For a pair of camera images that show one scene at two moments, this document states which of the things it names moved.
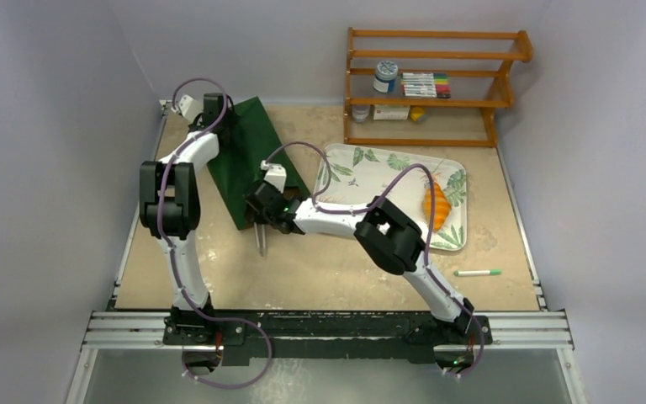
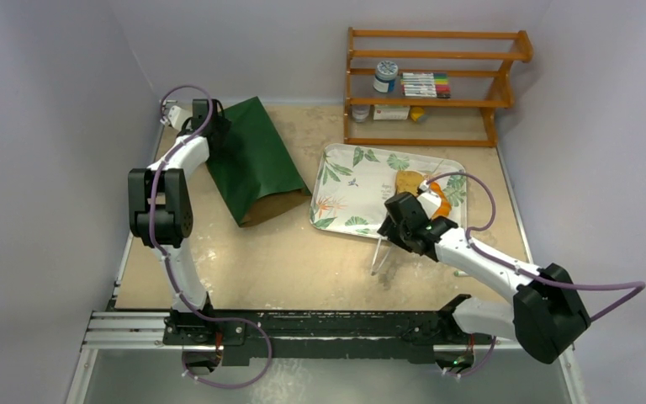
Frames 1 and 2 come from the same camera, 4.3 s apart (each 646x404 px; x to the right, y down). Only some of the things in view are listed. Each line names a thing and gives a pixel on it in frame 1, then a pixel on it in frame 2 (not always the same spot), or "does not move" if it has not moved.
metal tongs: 261,236 -> 374,271
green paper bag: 247,146 does not move
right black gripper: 262,210 -> 395,213
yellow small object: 416,112 does not move
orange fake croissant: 442,206 does not move
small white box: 391,112 does not move
